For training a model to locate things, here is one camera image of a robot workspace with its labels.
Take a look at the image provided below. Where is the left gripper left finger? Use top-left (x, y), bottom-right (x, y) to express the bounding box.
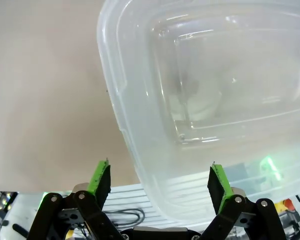
top-left (27, 157), bottom-right (123, 240)

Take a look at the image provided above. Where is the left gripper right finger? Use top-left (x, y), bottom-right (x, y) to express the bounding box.
top-left (199, 161), bottom-right (291, 240)

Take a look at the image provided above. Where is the white ribbed panel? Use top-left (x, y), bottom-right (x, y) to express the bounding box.
top-left (103, 183), bottom-right (181, 227)

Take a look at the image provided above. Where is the clear plastic bin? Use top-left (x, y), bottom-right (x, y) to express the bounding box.
top-left (96, 0), bottom-right (300, 225)

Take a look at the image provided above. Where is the black cable loop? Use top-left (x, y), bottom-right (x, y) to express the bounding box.
top-left (102, 208), bottom-right (146, 227)

